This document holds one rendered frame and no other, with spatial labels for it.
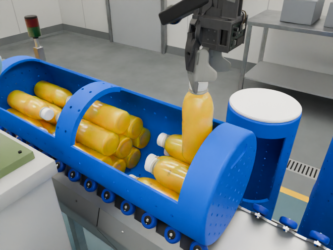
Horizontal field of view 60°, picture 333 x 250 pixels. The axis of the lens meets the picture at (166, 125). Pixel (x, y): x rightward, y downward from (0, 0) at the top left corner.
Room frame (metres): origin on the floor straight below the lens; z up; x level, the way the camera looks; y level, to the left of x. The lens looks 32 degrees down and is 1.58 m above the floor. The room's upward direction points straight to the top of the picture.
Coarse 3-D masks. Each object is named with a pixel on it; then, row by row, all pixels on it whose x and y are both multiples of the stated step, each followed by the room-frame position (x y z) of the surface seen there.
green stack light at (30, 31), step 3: (27, 27) 1.52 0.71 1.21; (30, 27) 1.51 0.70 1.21; (33, 27) 1.51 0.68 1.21; (36, 27) 1.52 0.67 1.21; (39, 27) 1.54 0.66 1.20; (27, 30) 1.52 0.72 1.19; (30, 30) 1.51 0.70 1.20; (33, 30) 1.51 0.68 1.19; (36, 30) 1.52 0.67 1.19; (39, 30) 1.53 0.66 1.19; (30, 33) 1.51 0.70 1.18; (33, 33) 1.51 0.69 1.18; (36, 33) 1.52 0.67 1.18; (39, 33) 1.53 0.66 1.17; (30, 36) 1.51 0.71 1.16; (33, 36) 1.51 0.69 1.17; (36, 36) 1.51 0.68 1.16
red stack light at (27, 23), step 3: (24, 18) 1.53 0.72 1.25; (36, 18) 1.53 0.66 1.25; (27, 21) 1.51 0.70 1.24; (30, 21) 1.51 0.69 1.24; (33, 21) 1.52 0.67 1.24; (36, 21) 1.53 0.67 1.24; (27, 24) 1.51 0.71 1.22; (30, 24) 1.51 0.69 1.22; (33, 24) 1.51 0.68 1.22; (36, 24) 1.53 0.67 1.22
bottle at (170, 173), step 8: (160, 160) 0.55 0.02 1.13; (168, 160) 0.54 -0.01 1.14; (152, 168) 0.54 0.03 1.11; (160, 168) 0.52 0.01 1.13; (168, 168) 0.51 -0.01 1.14; (176, 168) 0.51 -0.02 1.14; (184, 168) 0.51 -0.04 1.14; (160, 176) 0.51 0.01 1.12; (168, 176) 0.50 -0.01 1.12; (176, 176) 0.49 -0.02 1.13; (184, 176) 0.49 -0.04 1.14; (168, 184) 0.49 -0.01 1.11; (176, 184) 0.48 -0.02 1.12; (176, 192) 0.48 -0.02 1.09
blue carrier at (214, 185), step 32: (32, 64) 1.04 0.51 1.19; (0, 96) 0.92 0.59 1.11; (96, 96) 0.70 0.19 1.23; (128, 96) 0.83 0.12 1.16; (32, 128) 0.71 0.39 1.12; (64, 128) 0.64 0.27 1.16; (160, 128) 0.78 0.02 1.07; (224, 128) 0.53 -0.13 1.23; (64, 160) 0.64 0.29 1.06; (96, 160) 0.55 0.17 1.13; (224, 160) 0.44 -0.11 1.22; (128, 192) 0.49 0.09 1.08; (160, 192) 0.45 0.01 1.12; (192, 192) 0.41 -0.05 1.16; (224, 192) 0.44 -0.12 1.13; (192, 224) 0.39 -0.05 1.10; (224, 224) 0.47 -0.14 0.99
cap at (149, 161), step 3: (147, 159) 0.56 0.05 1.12; (150, 159) 0.56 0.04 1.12; (153, 159) 0.56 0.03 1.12; (147, 162) 0.55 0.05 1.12; (150, 162) 0.55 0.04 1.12; (147, 165) 0.55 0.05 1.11; (150, 165) 0.54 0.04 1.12; (147, 168) 0.54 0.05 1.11; (150, 168) 0.54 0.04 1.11; (150, 171) 0.54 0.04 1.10
